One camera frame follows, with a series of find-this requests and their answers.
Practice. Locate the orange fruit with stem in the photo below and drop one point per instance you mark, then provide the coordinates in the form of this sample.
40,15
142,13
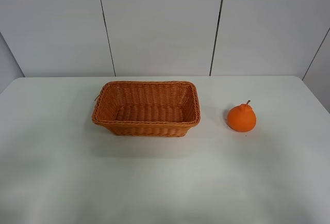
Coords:
241,118

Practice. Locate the orange woven wicker basket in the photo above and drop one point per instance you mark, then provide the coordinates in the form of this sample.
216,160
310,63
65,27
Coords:
134,108

